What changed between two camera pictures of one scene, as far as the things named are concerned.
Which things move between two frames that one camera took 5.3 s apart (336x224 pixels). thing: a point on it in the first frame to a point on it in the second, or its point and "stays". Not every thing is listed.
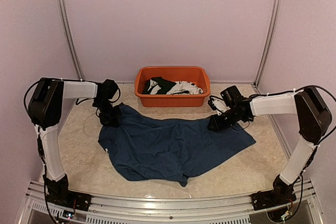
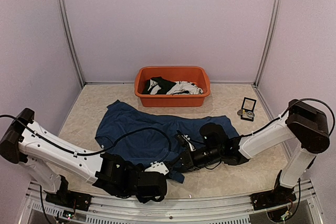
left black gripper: [112, 121] to [144, 200]
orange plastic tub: [198, 75] stays
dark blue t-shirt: [153, 147] stays
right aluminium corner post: [272, 28] stays
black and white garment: [160, 85] stays
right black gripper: [217, 125] to [186, 157]
